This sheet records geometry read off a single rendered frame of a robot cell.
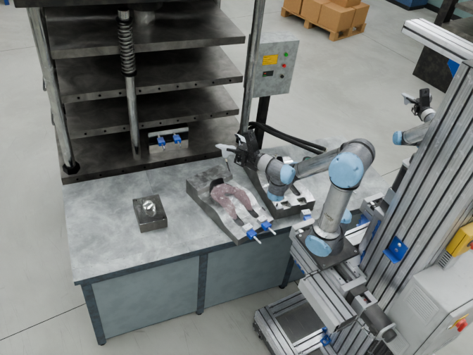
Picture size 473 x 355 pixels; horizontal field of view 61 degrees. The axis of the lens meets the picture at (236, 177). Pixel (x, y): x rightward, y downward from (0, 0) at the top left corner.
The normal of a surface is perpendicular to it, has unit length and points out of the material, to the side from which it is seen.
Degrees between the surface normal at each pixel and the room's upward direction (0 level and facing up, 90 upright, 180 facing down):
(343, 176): 83
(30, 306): 0
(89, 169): 0
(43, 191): 0
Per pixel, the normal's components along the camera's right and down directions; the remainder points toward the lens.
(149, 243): 0.09, -0.74
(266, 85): 0.37, 0.65
